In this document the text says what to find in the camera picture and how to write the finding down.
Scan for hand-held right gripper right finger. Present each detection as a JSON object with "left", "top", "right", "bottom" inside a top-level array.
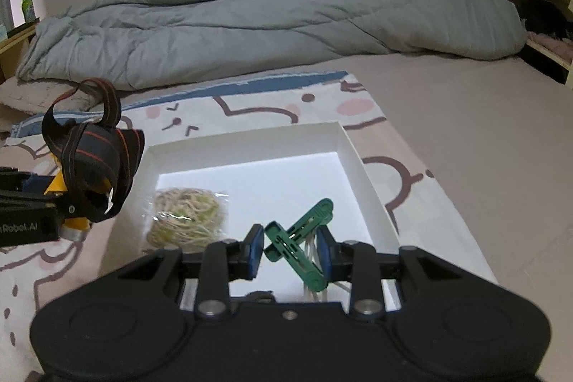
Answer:
[{"left": 316, "top": 225, "right": 495, "bottom": 318}]

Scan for clear bag of rubber bands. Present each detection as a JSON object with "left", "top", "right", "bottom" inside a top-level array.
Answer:
[{"left": 144, "top": 186, "right": 230, "bottom": 254}]

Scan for grey duvet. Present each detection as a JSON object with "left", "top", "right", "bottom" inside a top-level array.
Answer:
[{"left": 17, "top": 0, "right": 528, "bottom": 92}]

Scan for wooden side shelf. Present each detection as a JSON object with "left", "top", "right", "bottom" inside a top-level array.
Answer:
[{"left": 0, "top": 21, "right": 40, "bottom": 84}]

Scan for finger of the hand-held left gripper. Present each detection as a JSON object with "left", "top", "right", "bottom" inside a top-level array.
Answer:
[
  {"left": 0, "top": 196, "right": 77, "bottom": 216},
  {"left": 0, "top": 168, "right": 57, "bottom": 195}
]

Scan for white cardboard box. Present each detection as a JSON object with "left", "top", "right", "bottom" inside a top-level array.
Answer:
[{"left": 96, "top": 120, "right": 400, "bottom": 313}]

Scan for beige fleece blanket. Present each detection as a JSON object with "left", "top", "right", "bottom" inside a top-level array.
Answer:
[{"left": 0, "top": 75, "right": 106, "bottom": 129}]

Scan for cartoon printed blanket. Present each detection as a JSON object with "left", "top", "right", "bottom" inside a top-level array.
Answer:
[{"left": 0, "top": 71, "right": 500, "bottom": 382}]

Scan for dark clothes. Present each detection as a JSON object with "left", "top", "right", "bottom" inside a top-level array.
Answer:
[{"left": 515, "top": 0, "right": 573, "bottom": 43}]

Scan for pink clothes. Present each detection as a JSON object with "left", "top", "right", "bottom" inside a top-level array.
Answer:
[{"left": 526, "top": 30, "right": 573, "bottom": 66}]

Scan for green plastic clip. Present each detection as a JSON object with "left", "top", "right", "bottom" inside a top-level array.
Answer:
[
  {"left": 264, "top": 222, "right": 327, "bottom": 292},
  {"left": 266, "top": 198, "right": 336, "bottom": 264}
]

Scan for yellow headlamp with black strap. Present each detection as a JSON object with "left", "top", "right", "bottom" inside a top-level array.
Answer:
[{"left": 42, "top": 78, "right": 146, "bottom": 240}]

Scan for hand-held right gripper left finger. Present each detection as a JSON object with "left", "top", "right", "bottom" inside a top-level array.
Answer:
[{"left": 117, "top": 224, "right": 266, "bottom": 320}]

